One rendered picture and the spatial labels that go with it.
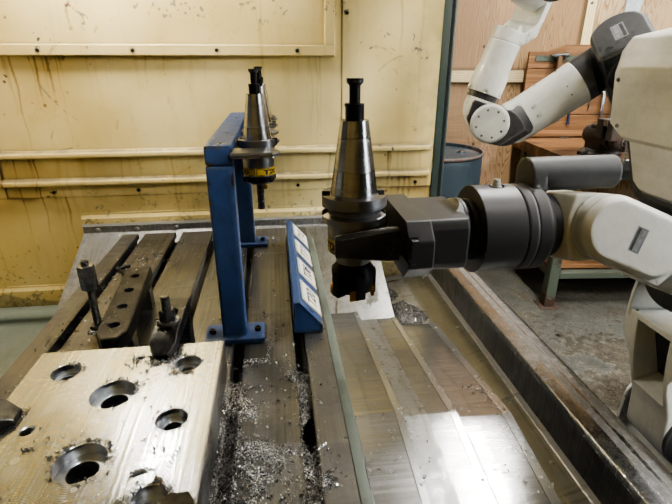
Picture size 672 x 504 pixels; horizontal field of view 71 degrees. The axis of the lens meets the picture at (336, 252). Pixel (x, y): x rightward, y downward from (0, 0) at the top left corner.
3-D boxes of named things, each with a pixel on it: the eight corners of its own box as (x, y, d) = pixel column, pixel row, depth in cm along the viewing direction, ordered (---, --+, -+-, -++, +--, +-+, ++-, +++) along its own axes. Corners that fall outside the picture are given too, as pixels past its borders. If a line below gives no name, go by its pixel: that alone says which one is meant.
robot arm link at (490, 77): (485, 39, 100) (449, 127, 107) (490, 33, 90) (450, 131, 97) (533, 55, 99) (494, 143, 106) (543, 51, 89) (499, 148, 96)
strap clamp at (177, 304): (197, 357, 75) (186, 272, 69) (183, 415, 63) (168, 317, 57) (176, 359, 74) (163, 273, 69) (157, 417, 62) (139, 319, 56)
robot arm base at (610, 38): (589, 97, 102) (640, 63, 99) (627, 125, 93) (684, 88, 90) (570, 43, 93) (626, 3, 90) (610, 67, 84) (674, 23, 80)
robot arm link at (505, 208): (380, 169, 50) (486, 165, 52) (378, 251, 54) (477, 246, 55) (412, 202, 39) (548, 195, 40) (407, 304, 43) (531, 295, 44)
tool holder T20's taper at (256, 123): (246, 136, 76) (243, 92, 74) (273, 136, 76) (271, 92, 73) (239, 140, 72) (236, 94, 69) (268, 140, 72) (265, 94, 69)
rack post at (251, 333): (265, 325, 84) (254, 159, 72) (265, 342, 79) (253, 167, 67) (208, 329, 82) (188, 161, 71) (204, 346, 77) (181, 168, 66)
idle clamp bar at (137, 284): (156, 295, 95) (152, 266, 92) (133, 373, 71) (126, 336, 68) (130, 298, 94) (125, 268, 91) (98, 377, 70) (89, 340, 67)
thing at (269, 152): (280, 151, 72) (280, 146, 72) (280, 158, 67) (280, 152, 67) (234, 153, 72) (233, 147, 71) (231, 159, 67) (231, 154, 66)
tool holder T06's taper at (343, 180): (329, 187, 46) (329, 117, 44) (374, 186, 47) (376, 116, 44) (331, 199, 42) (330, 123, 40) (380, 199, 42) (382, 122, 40)
